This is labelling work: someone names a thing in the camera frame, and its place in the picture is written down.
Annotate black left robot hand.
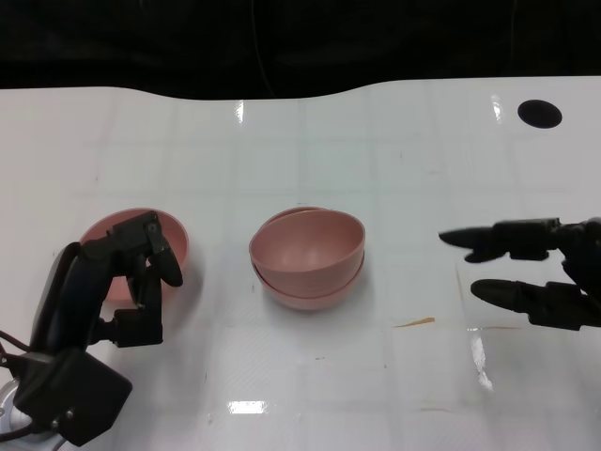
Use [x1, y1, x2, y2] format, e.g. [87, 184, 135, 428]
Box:
[28, 210, 185, 351]

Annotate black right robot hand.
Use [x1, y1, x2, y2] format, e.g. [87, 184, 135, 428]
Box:
[438, 215, 601, 333]

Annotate pink plastic bowl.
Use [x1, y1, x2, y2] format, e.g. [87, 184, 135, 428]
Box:
[252, 206, 366, 311]
[78, 208, 192, 304]
[248, 207, 366, 288]

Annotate black round table grommet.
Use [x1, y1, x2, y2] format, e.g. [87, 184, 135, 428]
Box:
[516, 99, 563, 128]

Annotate black backdrop cloth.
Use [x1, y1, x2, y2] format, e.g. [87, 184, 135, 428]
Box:
[0, 0, 601, 102]

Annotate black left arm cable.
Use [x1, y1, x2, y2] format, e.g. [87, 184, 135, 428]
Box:
[0, 331, 30, 373]

